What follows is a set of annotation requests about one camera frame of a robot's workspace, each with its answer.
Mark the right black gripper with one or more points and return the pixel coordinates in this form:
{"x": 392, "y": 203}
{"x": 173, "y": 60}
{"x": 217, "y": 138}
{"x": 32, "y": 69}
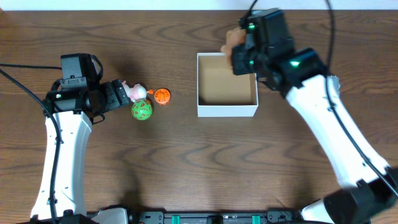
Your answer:
{"x": 237, "y": 59}

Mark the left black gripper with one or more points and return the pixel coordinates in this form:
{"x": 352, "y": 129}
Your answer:
{"x": 117, "y": 93}

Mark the brown plush toy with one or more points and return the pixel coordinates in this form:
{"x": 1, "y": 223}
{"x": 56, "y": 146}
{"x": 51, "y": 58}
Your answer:
{"x": 234, "y": 38}

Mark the pink white pig toy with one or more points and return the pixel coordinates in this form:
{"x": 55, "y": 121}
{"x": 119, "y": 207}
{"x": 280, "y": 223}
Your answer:
{"x": 137, "y": 92}

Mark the yellow grey toy truck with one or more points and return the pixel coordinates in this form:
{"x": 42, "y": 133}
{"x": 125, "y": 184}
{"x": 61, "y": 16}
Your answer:
{"x": 336, "y": 83}

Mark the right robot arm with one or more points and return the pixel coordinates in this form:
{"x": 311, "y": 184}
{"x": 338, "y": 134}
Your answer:
{"x": 368, "y": 183}

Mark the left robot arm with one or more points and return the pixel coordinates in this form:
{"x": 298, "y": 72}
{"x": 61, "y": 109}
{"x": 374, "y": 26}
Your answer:
{"x": 72, "y": 106}

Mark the green number ball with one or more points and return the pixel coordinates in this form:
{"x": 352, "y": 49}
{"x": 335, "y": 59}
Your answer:
{"x": 142, "y": 109}

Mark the white cardboard box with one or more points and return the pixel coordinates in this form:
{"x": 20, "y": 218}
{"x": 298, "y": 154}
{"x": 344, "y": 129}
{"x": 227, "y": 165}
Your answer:
{"x": 220, "y": 93}

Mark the orange round basket toy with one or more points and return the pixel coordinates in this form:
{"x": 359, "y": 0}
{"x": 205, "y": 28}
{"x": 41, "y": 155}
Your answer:
{"x": 162, "y": 96}

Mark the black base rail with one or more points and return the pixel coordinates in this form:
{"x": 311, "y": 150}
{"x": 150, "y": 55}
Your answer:
{"x": 271, "y": 216}

